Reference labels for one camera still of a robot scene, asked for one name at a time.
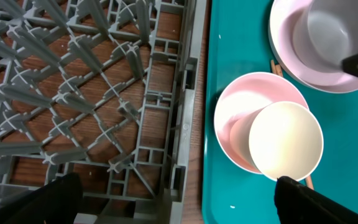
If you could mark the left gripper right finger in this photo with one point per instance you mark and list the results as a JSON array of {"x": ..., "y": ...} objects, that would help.
[{"x": 297, "y": 203}]

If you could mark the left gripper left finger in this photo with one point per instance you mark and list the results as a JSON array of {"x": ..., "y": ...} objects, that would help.
[{"x": 56, "y": 202}]

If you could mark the grey bowl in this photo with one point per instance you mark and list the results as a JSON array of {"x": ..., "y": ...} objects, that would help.
[{"x": 326, "y": 33}]

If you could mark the white cup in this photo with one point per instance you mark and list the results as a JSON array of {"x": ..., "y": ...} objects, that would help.
[{"x": 280, "y": 139}]

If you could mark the pink bowl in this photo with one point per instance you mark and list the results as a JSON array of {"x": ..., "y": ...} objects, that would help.
[{"x": 244, "y": 96}]

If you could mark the grey dishwasher rack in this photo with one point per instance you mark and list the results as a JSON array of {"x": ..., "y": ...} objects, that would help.
[{"x": 106, "y": 90}]

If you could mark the wooden chopstick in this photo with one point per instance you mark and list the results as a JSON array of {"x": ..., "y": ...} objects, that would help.
[
  {"x": 276, "y": 68},
  {"x": 309, "y": 182}
]

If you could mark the white round plate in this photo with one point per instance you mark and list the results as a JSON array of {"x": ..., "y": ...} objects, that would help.
[{"x": 284, "y": 14}]

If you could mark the teal plastic tray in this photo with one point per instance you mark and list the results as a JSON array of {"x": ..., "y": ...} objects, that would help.
[{"x": 238, "y": 44}]

